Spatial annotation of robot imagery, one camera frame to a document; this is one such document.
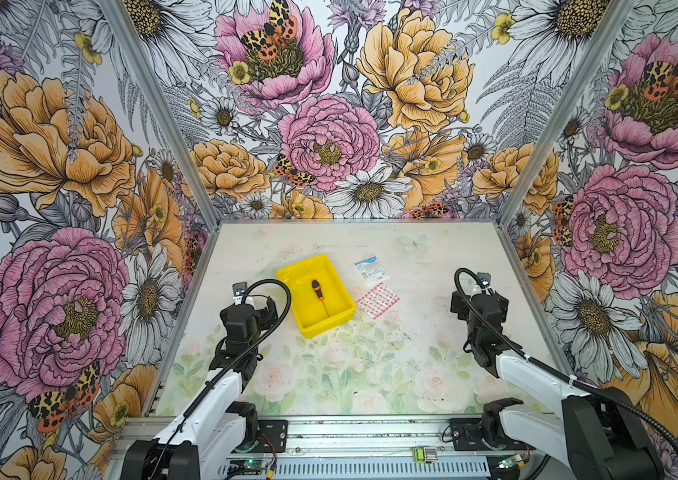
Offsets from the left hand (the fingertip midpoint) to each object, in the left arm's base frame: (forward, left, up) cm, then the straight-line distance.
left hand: (253, 309), depth 87 cm
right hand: (+2, -64, +1) cm, 64 cm away
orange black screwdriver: (+11, -17, -7) cm, 22 cm away
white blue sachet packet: (+19, -36, -8) cm, 41 cm away
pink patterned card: (+8, -37, -9) cm, 39 cm away
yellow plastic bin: (+6, -14, -13) cm, 20 cm away
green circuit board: (-36, -3, -9) cm, 37 cm away
